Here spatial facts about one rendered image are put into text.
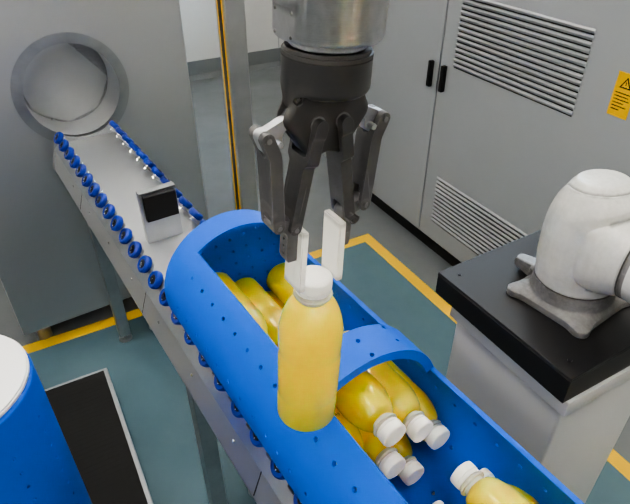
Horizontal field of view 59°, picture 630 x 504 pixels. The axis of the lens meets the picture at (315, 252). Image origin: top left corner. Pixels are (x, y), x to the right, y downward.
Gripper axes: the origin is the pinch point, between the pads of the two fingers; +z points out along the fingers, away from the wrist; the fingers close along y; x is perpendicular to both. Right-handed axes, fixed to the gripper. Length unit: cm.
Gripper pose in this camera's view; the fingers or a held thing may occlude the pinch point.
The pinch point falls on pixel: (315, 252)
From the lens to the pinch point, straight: 56.1
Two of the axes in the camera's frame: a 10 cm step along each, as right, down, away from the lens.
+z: -0.5, 8.3, 5.6
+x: 5.3, 4.9, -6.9
